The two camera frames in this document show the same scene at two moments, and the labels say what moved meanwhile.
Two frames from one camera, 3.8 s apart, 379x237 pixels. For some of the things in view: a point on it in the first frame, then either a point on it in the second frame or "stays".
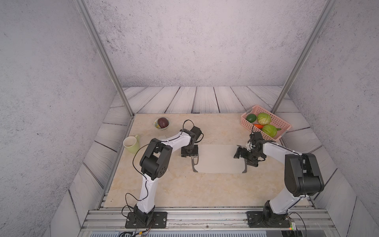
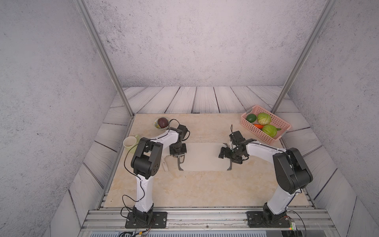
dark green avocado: (251, 118) stays
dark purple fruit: (163, 122) stays
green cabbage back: (264, 118) stays
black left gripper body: (191, 151) -> (178, 149)
